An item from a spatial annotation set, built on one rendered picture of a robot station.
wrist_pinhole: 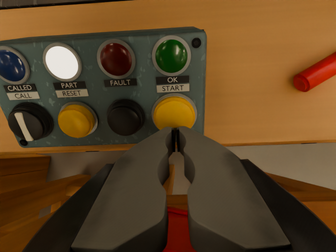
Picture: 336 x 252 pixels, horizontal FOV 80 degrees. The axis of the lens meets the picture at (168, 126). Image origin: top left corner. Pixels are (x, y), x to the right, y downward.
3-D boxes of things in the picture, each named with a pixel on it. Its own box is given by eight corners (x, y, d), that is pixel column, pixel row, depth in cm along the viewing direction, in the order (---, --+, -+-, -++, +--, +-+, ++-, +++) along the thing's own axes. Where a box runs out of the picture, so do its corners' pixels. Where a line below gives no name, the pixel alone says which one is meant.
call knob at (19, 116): (56, 134, 16) (47, 143, 15) (23, 135, 16) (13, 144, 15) (44, 103, 14) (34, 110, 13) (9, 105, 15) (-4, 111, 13)
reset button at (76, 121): (99, 131, 15) (93, 139, 14) (68, 132, 16) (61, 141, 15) (91, 102, 14) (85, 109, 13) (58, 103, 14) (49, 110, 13)
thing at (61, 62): (84, 79, 14) (73, 71, 12) (52, 81, 14) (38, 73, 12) (85, 53, 14) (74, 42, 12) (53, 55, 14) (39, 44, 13)
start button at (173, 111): (194, 129, 15) (195, 137, 14) (156, 130, 16) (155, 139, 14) (194, 92, 14) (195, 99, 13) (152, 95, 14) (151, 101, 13)
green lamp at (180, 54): (189, 73, 13) (190, 64, 12) (155, 75, 13) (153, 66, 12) (187, 47, 13) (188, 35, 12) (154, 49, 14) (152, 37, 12)
